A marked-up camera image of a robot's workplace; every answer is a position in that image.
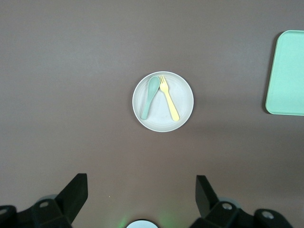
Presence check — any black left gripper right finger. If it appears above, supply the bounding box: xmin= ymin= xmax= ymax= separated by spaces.
xmin=190 ymin=175 xmax=293 ymax=228

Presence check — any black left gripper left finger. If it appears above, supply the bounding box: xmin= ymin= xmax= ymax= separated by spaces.
xmin=0 ymin=173 xmax=89 ymax=228

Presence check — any round white speckled plate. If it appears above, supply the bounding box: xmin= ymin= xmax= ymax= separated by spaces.
xmin=132 ymin=71 xmax=194 ymax=133

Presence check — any yellow plastic fork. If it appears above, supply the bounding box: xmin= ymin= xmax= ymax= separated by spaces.
xmin=158 ymin=75 xmax=180 ymax=122

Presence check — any pale green plastic spoon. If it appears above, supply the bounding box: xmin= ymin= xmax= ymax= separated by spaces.
xmin=141 ymin=76 xmax=160 ymax=121

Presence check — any mint green rectangular tray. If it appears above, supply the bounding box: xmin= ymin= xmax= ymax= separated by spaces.
xmin=265 ymin=30 xmax=304 ymax=116

